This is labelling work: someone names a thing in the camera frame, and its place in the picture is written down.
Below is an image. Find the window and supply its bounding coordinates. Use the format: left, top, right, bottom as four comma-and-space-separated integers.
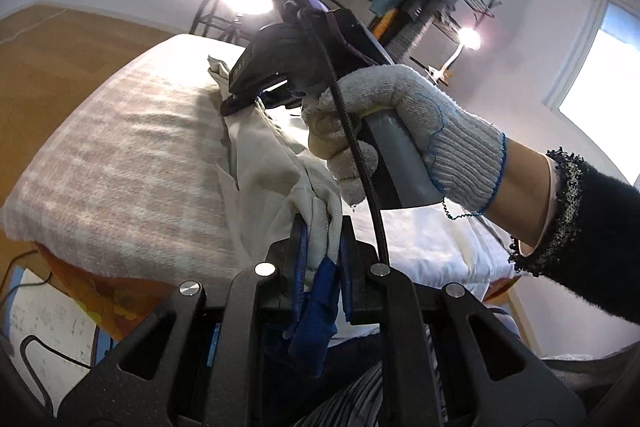
544, 0, 639, 186

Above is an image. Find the right gloved hand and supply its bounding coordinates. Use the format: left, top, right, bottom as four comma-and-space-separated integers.
302, 65, 506, 213

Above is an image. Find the plaid bed blanket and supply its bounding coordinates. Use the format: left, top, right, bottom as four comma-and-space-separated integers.
1, 35, 241, 285

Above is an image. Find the white and blue jacket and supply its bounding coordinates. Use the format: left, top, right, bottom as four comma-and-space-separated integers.
207, 55, 522, 381

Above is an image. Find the white clip desk lamp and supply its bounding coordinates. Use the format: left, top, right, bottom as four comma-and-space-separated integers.
428, 26, 482, 84

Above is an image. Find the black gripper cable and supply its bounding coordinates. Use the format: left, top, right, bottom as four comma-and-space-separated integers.
297, 8, 392, 266

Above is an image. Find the white floor cable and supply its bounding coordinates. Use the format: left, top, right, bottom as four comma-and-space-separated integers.
0, 5, 72, 46

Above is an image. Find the right forearm black sleeve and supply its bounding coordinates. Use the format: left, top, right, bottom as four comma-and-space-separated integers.
485, 140, 639, 324

